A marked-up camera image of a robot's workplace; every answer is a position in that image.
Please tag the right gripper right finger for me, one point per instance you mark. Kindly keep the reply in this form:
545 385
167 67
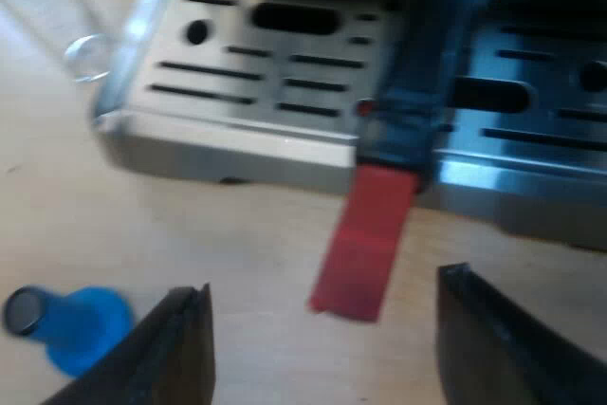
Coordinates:
498 357

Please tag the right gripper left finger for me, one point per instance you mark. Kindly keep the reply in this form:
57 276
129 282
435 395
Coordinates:
161 357

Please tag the bright blue tamper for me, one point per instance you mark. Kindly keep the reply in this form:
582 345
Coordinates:
80 324

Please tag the steel espresso machine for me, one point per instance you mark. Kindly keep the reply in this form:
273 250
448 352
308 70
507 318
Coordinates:
265 92

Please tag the clear measuring glass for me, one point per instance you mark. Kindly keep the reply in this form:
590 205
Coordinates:
87 58

